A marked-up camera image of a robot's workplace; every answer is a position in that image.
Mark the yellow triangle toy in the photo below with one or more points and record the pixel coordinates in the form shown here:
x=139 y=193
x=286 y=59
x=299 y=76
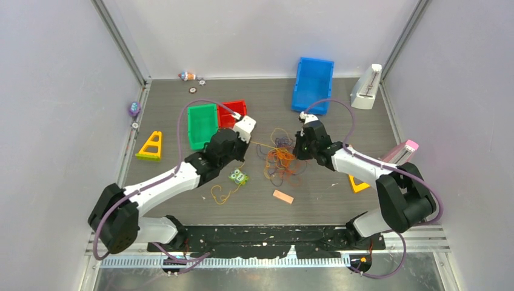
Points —
x=357 y=187
x=152 y=148

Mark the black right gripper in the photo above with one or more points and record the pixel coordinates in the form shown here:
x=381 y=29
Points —
x=299 y=153

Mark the green frog toy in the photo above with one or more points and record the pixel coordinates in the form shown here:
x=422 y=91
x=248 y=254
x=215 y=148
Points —
x=238 y=177

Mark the yellow triangle toy right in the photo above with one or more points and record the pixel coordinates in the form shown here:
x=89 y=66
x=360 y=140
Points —
x=357 y=187

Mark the red plastic bin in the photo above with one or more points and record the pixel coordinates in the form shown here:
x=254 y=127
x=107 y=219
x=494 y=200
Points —
x=225 y=118

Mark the purple round toy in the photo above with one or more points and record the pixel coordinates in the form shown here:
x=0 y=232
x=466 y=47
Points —
x=134 y=109

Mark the pink metronome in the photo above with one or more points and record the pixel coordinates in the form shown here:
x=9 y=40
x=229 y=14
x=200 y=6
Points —
x=401 y=153

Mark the blue plastic bin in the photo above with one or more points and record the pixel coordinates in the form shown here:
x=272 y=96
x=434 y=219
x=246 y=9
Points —
x=313 y=82

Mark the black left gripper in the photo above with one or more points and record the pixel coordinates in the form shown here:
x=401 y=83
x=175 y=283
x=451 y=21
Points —
x=244 y=145

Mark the yellow triangle toy left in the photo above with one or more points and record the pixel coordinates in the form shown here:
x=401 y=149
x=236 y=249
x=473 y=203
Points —
x=152 y=148

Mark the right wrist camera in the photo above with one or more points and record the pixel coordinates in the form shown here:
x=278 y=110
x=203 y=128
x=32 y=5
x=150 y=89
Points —
x=306 y=118

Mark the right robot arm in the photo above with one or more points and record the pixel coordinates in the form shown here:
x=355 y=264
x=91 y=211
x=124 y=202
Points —
x=404 y=199

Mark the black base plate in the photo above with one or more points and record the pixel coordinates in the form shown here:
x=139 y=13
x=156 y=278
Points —
x=267 y=242

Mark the wooden block front centre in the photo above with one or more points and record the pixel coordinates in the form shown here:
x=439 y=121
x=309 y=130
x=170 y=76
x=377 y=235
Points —
x=283 y=196

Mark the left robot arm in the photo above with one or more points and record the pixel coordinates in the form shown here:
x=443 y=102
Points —
x=118 y=216

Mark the white metronome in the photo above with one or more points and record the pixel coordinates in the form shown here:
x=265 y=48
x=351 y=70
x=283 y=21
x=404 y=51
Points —
x=364 y=92

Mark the green plastic bin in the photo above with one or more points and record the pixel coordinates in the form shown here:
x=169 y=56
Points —
x=202 y=124

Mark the small clown figurine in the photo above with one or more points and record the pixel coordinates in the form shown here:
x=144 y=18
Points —
x=187 y=76

